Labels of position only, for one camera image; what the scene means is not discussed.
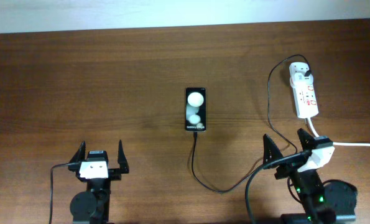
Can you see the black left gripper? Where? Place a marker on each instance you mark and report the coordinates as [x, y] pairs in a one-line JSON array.
[[116, 173]]

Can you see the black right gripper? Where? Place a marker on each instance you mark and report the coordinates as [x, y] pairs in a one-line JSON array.
[[276, 153]]

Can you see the black Samsung Galaxy phone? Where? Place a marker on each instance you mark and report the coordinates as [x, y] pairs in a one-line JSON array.
[[195, 109]]

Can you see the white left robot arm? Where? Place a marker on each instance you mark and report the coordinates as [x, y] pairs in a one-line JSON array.
[[92, 205]]

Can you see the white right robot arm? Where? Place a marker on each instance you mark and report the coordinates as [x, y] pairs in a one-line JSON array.
[[332, 201]]

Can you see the white USB charger plug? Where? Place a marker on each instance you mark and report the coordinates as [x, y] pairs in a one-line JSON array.
[[298, 80]]

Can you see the white power strip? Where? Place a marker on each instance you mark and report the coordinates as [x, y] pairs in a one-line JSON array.
[[304, 97]]

